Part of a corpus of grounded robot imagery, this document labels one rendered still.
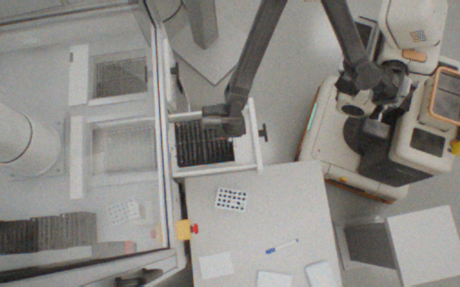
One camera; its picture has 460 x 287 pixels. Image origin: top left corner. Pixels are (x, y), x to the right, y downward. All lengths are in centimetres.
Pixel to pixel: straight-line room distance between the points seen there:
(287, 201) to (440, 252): 66
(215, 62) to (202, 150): 120
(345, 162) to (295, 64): 86
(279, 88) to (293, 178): 108
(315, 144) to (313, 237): 72
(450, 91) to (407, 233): 61
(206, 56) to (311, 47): 77
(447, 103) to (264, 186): 82
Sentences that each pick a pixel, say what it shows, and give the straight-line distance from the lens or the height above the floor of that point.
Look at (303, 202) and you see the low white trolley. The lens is 139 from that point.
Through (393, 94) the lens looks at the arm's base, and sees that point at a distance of 110.
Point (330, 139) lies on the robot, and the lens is 199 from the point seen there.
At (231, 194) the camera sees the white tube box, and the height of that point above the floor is 80.
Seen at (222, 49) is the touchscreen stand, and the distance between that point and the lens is 245.
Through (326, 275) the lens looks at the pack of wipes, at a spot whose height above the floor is 80.
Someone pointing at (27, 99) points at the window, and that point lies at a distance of 46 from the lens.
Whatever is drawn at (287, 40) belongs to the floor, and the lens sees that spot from 255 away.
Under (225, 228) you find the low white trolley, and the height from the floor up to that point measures 76.
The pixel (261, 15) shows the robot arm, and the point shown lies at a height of 143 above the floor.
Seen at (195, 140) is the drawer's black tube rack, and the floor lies 87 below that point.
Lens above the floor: 212
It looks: 75 degrees down
